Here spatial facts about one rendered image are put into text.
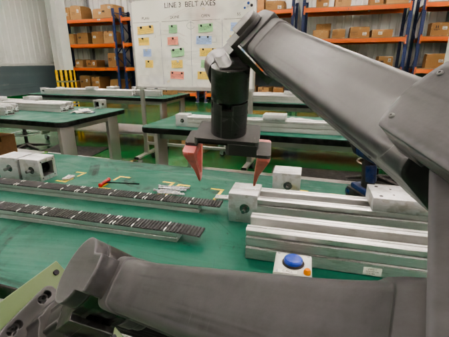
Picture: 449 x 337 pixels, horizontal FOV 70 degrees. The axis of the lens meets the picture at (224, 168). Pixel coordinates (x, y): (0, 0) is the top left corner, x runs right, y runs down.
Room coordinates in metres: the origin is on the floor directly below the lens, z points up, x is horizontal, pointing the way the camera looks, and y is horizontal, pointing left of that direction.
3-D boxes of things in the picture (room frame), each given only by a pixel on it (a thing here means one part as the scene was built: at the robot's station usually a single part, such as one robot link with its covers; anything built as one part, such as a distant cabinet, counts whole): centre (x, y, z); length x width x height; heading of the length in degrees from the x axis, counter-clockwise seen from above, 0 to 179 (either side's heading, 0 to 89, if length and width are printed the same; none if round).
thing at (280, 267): (0.61, -0.15, 0.81); 0.10 x 0.08 x 0.06; 166
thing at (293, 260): (0.60, -0.15, 0.84); 0.04 x 0.04 x 0.02
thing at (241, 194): (0.94, -0.07, 0.83); 0.12 x 0.09 x 0.10; 166
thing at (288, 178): (1.13, -0.23, 0.83); 0.11 x 0.10 x 0.10; 165
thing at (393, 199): (0.84, -0.50, 0.87); 0.16 x 0.11 x 0.07; 76
